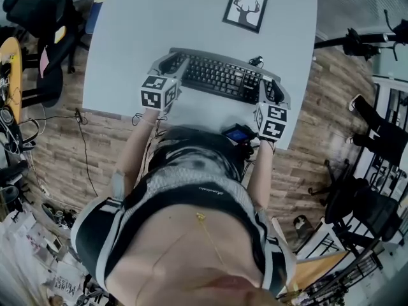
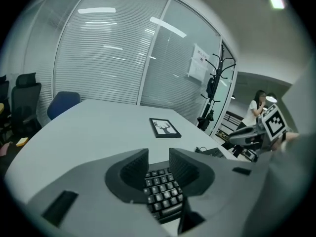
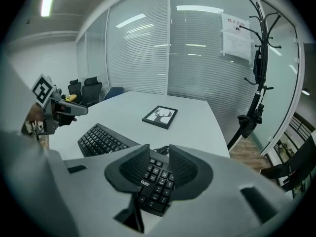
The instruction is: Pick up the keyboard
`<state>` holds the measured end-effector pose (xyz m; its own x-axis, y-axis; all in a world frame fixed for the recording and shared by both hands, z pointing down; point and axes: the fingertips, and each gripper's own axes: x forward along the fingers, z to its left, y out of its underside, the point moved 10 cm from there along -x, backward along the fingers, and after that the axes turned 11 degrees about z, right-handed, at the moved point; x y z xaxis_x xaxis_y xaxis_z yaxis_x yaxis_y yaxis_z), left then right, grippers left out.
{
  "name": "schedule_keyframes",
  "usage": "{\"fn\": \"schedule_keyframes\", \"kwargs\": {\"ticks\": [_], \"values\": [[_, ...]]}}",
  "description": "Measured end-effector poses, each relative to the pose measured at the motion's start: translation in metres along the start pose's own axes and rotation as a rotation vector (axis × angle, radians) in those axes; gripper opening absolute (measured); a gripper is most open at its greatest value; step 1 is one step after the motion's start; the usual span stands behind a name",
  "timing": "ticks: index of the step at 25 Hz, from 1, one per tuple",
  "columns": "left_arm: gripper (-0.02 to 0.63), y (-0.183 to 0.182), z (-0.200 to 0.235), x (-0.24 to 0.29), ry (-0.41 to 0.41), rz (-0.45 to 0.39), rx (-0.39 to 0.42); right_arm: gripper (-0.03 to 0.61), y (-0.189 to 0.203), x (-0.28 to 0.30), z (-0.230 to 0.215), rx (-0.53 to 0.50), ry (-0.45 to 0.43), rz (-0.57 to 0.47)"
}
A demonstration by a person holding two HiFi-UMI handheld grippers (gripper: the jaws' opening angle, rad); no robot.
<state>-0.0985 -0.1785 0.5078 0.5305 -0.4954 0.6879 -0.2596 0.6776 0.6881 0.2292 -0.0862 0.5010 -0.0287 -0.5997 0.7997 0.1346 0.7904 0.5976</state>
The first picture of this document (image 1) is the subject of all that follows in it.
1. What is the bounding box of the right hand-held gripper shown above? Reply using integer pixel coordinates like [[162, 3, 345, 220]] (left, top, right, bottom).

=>
[[254, 80, 291, 142]]

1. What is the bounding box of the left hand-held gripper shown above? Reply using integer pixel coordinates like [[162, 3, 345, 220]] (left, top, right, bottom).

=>
[[140, 52, 189, 113]]

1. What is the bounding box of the black keyboard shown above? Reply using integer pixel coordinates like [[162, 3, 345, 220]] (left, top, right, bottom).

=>
[[168, 47, 282, 105]]

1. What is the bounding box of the person's left forearm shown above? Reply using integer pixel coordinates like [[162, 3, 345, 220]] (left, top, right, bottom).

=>
[[122, 108, 160, 200]]

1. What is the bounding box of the person's right forearm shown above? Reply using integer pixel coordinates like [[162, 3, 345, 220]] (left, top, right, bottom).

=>
[[248, 138, 277, 213]]

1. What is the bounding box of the small blue screen device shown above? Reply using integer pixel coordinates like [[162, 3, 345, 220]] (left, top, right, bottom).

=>
[[222, 123, 258, 146]]

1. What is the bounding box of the framed deer picture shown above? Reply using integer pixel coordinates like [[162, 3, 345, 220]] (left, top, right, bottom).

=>
[[222, 0, 268, 34]]

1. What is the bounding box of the blue chair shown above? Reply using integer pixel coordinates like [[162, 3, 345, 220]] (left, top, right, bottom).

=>
[[76, 0, 112, 38]]

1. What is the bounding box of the white shelf with black frames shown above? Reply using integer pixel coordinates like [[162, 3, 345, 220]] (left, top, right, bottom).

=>
[[350, 75, 408, 210]]

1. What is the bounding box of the black round stool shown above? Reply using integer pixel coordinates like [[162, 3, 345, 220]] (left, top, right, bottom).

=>
[[36, 65, 64, 108]]

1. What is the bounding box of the person's body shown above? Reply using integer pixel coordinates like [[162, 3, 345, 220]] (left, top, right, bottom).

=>
[[69, 126, 299, 306]]

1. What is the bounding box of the pink paper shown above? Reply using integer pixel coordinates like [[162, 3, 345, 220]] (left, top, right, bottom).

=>
[[40, 45, 52, 78]]

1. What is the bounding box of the black bin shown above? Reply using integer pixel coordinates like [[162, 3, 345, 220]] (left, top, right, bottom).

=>
[[293, 214, 312, 238]]

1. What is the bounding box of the black office chair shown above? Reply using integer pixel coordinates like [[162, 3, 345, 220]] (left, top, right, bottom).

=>
[[3, 0, 80, 75], [307, 159, 404, 258]]

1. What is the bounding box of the yellow round table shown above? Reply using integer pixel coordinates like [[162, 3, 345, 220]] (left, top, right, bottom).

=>
[[0, 36, 23, 117]]

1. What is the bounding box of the orange top white table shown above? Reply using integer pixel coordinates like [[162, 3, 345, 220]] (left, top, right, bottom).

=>
[[295, 250, 348, 289]]

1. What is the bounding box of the pile of papers and boxes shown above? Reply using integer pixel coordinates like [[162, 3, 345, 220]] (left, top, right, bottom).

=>
[[0, 208, 106, 306]]

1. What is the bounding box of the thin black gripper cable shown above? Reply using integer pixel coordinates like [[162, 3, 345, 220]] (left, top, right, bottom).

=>
[[131, 112, 170, 178], [242, 138, 277, 184]]

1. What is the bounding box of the black floor cable with adapter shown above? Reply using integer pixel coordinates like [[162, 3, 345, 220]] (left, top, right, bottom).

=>
[[75, 106, 99, 197]]

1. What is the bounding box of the black scooter handlebar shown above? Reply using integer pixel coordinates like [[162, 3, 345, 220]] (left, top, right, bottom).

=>
[[314, 10, 408, 62]]

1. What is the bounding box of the gold necklace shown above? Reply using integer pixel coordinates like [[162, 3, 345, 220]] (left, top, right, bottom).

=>
[[195, 212, 230, 264]]

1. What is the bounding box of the black cable tangle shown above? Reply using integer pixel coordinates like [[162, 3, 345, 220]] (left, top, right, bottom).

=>
[[0, 103, 41, 154]]

